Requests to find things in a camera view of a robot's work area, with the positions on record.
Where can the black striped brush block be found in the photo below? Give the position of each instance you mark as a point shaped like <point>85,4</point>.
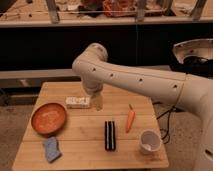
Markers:
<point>110,136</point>

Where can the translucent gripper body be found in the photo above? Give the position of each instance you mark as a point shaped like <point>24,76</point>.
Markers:
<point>97,101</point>

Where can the clear plastic bottle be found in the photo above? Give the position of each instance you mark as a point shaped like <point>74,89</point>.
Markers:
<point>78,102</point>

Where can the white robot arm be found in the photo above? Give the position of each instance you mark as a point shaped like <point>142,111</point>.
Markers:
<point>188,92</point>

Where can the white cup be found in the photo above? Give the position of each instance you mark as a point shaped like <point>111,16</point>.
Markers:
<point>149,142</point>

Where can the orange carrot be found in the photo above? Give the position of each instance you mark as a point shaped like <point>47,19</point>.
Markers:
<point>130,118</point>

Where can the blue cloth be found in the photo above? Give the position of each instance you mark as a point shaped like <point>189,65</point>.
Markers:
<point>51,147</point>

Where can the orange crate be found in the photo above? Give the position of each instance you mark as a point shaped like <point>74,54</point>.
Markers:
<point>118,8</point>

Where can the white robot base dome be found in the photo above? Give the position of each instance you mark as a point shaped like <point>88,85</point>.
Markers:
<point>196,47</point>

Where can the orange bowl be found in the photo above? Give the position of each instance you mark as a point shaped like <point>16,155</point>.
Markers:
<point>48,118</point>

